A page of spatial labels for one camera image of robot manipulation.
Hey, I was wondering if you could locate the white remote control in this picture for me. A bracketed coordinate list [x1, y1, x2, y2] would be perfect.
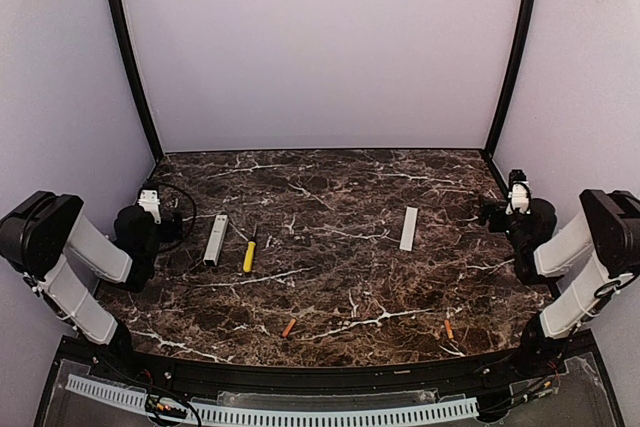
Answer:
[203, 214, 229, 266]

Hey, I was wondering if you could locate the yellow handled screwdriver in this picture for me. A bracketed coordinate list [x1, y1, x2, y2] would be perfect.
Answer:
[242, 225, 258, 273]

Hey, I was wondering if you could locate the white battery cover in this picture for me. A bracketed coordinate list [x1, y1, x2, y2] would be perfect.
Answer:
[399, 207, 418, 252]

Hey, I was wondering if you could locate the orange battery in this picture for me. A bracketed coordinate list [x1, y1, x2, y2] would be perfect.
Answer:
[444, 319, 455, 340]
[282, 318, 296, 338]

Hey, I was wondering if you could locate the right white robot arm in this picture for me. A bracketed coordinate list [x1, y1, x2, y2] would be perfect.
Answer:
[478, 182, 639, 376]

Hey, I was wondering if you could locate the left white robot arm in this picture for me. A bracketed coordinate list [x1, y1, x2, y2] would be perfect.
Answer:
[1, 184, 183, 361]

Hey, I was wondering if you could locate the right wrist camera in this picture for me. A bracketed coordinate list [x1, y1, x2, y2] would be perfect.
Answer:
[505, 169, 532, 215]

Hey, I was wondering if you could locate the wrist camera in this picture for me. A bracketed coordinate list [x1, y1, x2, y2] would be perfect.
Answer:
[505, 169, 532, 215]
[137, 181, 197, 251]

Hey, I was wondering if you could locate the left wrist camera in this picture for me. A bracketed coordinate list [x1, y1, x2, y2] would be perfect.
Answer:
[137, 181, 197, 251]

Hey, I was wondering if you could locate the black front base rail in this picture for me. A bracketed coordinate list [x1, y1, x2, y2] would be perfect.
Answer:
[84, 346, 566, 398]

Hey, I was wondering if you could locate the white slotted cable duct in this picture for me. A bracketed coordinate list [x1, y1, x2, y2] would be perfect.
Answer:
[65, 374, 479, 426]

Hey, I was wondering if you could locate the right black frame post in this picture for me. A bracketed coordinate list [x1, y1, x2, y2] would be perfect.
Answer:
[484, 0, 535, 158]

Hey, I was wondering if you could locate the black frame post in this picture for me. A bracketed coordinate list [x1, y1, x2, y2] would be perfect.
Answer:
[108, 0, 164, 162]
[484, 0, 535, 158]

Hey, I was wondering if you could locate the left black frame post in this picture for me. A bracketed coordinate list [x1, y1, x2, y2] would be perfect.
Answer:
[108, 0, 164, 162]

